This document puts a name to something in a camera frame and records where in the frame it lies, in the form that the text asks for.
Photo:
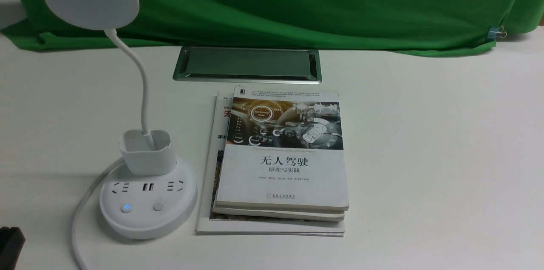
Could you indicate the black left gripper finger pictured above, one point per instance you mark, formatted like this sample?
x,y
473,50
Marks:
x,y
11,242

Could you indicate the white desk lamp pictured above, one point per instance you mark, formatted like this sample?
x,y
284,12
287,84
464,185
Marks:
x,y
151,192

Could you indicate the white self-driving book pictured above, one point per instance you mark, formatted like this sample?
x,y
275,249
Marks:
x,y
284,151

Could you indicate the blue binder clip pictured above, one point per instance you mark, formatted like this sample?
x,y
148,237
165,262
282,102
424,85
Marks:
x,y
495,33

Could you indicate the bottom white thin book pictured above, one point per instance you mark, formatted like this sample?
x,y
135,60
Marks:
x,y
210,223

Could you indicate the silver desk cable hatch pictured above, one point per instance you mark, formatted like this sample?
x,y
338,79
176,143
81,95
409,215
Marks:
x,y
248,65

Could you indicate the green backdrop cloth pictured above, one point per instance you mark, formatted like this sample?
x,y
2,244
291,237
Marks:
x,y
429,28

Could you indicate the middle white book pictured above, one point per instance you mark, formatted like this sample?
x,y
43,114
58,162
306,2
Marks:
x,y
276,214

